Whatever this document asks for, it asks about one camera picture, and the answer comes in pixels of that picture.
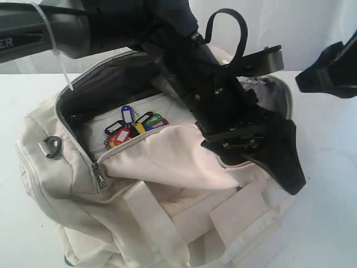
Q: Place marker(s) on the white zip tie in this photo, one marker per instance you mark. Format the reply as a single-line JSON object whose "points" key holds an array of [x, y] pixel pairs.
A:
{"points": [[55, 49]]}

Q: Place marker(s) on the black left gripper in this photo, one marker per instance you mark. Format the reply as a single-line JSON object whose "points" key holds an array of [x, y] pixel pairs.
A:
{"points": [[218, 109]]}

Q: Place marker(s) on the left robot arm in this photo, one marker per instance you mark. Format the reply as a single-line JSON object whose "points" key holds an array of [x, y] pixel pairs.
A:
{"points": [[84, 28]]}

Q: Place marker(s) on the cream fabric duffel bag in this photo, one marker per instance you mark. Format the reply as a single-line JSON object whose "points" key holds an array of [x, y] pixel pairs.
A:
{"points": [[157, 200]]}

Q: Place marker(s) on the colourful key tag bunch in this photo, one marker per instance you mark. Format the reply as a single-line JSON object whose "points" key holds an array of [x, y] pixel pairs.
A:
{"points": [[130, 125]]}

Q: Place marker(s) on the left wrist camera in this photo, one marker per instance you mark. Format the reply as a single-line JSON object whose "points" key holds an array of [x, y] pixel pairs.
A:
{"points": [[264, 62]]}

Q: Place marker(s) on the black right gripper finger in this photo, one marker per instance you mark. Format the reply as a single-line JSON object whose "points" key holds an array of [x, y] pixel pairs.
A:
{"points": [[334, 72]]}

